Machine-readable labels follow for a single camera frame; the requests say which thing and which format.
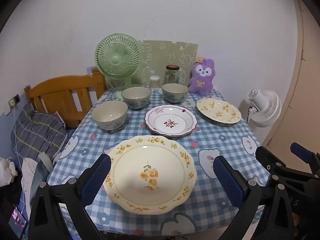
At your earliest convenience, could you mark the green printed cardboard sheet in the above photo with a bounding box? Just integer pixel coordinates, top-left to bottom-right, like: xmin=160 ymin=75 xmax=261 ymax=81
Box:
xmin=136 ymin=40 xmax=198 ymax=87

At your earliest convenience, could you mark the glass jar with dark lid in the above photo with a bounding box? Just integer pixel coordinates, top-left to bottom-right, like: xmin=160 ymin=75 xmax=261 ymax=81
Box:
xmin=164 ymin=65 xmax=181 ymax=84

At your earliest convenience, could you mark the grey ceramic bowl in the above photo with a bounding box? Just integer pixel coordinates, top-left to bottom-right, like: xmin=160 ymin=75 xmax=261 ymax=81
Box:
xmin=91 ymin=101 xmax=129 ymax=131
xmin=121 ymin=87 xmax=152 ymax=110
xmin=161 ymin=83 xmax=189 ymax=104

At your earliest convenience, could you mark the cotton swab box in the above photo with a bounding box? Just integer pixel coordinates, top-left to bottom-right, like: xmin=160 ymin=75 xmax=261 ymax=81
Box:
xmin=149 ymin=75 xmax=160 ymax=90

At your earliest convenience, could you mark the smartphone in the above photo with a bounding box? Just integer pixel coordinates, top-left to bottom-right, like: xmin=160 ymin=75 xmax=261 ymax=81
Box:
xmin=9 ymin=205 xmax=28 ymax=239

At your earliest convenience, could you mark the white clip fan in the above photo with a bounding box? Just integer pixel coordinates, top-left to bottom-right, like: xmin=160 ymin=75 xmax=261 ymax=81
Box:
xmin=247 ymin=89 xmax=282 ymax=127

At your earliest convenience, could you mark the white plate with red pattern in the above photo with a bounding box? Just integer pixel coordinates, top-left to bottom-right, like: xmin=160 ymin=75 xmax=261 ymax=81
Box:
xmin=144 ymin=104 xmax=197 ymax=137

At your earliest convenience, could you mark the grey plaid pillow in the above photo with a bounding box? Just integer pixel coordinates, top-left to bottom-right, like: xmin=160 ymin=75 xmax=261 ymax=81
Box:
xmin=11 ymin=104 xmax=68 ymax=160

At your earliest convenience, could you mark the white crumpled cloth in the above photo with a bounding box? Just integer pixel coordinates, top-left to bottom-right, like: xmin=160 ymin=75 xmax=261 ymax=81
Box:
xmin=0 ymin=157 xmax=18 ymax=187

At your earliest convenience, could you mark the blue checkered tablecloth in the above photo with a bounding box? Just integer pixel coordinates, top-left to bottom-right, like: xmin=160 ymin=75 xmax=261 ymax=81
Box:
xmin=46 ymin=87 xmax=272 ymax=240

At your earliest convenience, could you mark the wooden bed headboard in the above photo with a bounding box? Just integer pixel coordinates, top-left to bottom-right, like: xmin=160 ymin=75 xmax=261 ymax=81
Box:
xmin=24 ymin=68 xmax=107 ymax=128

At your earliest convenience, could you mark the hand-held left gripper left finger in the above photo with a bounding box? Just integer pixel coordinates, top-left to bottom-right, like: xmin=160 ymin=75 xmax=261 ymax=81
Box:
xmin=27 ymin=153 xmax=112 ymax=240

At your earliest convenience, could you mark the wall socket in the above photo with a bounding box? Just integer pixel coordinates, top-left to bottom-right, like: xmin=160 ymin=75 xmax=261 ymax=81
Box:
xmin=8 ymin=94 xmax=21 ymax=110

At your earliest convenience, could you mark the beige wooden door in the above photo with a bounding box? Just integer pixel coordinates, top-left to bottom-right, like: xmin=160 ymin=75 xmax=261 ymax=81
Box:
xmin=260 ymin=0 xmax=320 ymax=155

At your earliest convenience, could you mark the green desk fan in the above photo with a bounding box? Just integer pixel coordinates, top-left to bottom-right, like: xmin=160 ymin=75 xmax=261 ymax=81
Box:
xmin=94 ymin=33 xmax=143 ymax=99

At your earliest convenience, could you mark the purple plush toy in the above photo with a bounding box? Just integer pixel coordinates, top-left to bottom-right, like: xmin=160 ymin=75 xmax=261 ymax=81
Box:
xmin=188 ymin=58 xmax=215 ymax=96

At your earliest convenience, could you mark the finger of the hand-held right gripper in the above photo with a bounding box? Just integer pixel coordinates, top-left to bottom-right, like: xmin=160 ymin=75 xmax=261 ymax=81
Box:
xmin=291 ymin=142 xmax=320 ymax=175
xmin=255 ymin=145 xmax=320 ymax=188

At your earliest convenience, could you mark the large yellow floral plate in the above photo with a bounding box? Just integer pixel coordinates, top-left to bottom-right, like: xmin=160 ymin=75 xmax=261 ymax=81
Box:
xmin=104 ymin=135 xmax=195 ymax=215

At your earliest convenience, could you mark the small yellow floral plate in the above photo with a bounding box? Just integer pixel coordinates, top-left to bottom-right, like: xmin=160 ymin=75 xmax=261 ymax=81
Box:
xmin=196 ymin=98 xmax=242 ymax=125

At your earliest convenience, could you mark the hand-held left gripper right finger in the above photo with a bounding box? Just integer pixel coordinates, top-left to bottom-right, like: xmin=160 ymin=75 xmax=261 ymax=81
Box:
xmin=212 ymin=155 xmax=295 ymax=240

